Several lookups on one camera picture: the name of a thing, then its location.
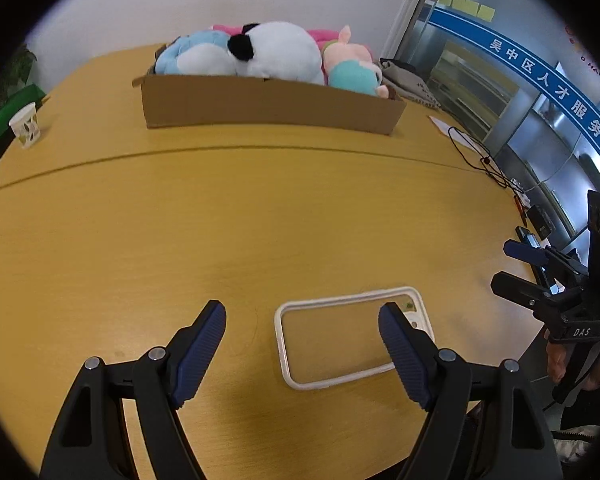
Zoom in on yellow sticky notes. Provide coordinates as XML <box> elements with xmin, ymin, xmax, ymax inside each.
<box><xmin>437</xmin><ymin>0</ymin><xmax>495</xmax><ymax>23</ymax></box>

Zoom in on white orange paper sheet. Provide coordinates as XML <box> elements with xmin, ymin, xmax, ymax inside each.
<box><xmin>429</xmin><ymin>116</ymin><xmax>466</xmax><ymax>142</ymax></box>

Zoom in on light blue plush toy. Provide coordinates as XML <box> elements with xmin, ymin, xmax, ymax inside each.
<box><xmin>154</xmin><ymin>29</ymin><xmax>237</xmax><ymax>76</ymax></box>

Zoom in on pig plush teal shirt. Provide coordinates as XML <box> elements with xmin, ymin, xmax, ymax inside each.
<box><xmin>322</xmin><ymin>25</ymin><xmax>390</xmax><ymax>99</ymax></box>

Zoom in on black cable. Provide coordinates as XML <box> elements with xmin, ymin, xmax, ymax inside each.
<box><xmin>446</xmin><ymin>126</ymin><xmax>531</xmax><ymax>226</ymax></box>

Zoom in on white rectangular frame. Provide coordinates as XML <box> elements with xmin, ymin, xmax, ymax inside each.
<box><xmin>273</xmin><ymin>286</ymin><xmax>434</xmax><ymax>391</ymax></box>

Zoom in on green potted plant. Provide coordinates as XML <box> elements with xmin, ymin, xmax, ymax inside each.
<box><xmin>0</xmin><ymin>44</ymin><xmax>36</xmax><ymax>109</ymax></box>

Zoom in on brown cardboard box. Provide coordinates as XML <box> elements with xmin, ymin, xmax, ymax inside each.
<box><xmin>132</xmin><ymin>70</ymin><xmax>406</xmax><ymax>136</ymax></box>

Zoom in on beige cloth bag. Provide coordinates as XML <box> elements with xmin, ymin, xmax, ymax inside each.
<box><xmin>379</xmin><ymin>58</ymin><xmax>441</xmax><ymax>110</ymax></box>

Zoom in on person's right hand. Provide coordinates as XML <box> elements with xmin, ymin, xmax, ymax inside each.
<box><xmin>544</xmin><ymin>328</ymin><xmax>600</xmax><ymax>394</ymax></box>

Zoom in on white panda plush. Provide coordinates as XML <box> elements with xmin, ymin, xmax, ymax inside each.
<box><xmin>227</xmin><ymin>22</ymin><xmax>325</xmax><ymax>86</ymax></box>

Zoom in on white paper cup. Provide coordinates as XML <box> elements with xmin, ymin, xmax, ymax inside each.
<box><xmin>8</xmin><ymin>102</ymin><xmax>41</xmax><ymax>148</ymax></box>

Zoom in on black device on table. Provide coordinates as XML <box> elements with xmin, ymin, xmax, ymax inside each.
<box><xmin>516</xmin><ymin>205</ymin><xmax>555</xmax><ymax>248</ymax></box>

